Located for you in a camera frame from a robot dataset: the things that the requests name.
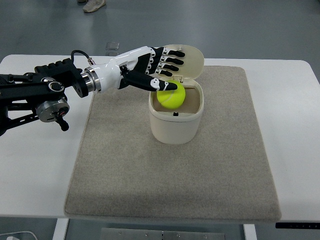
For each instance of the grey felt mat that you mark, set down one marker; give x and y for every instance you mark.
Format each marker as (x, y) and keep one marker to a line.
(222, 174)

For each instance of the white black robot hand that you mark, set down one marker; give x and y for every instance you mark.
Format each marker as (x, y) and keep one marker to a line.
(135, 68)

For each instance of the beige shoe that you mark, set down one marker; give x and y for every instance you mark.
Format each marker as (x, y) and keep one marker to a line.
(93, 5)

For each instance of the cream bin with lid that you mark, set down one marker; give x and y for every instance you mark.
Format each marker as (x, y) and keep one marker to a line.
(179, 126)

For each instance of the white table leg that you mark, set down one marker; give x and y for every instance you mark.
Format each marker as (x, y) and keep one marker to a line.
(249, 232)
(60, 230)

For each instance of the black table control panel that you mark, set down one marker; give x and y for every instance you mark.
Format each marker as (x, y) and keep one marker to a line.
(298, 225)

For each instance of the white table leg right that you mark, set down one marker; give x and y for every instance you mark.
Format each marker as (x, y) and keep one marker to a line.
(249, 232)

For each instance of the clear floor plate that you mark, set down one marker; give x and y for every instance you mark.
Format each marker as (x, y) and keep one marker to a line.
(112, 46)

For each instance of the white object bottom left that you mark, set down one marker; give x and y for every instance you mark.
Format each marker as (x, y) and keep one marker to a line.
(13, 235)

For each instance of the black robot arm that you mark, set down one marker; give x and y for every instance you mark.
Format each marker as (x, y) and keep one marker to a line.
(40, 95)

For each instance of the yellow tennis ball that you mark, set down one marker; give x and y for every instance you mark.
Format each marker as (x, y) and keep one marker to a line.
(172, 99)

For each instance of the white table leg left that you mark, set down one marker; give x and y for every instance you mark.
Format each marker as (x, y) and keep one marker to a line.
(60, 230)

